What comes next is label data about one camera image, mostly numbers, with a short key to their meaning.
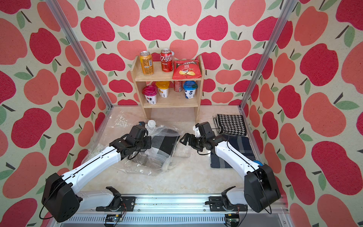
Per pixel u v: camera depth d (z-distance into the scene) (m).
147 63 0.72
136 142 0.62
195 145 0.74
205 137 0.65
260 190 0.41
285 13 0.72
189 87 0.91
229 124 1.03
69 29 0.78
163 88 0.93
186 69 0.75
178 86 0.98
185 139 0.75
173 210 1.54
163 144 0.90
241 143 0.96
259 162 0.46
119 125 1.11
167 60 0.73
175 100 0.97
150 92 0.86
